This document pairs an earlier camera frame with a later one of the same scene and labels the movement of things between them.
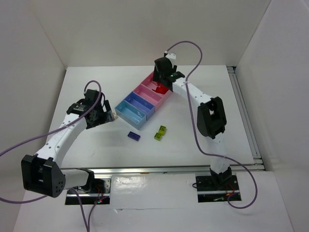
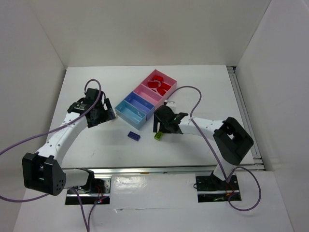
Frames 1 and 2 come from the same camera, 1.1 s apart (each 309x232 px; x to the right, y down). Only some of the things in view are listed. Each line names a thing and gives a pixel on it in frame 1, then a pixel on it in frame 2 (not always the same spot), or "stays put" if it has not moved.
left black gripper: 104,115 stays put
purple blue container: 141,104 stays put
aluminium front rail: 199,169 stays put
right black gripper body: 159,79 → 159,123
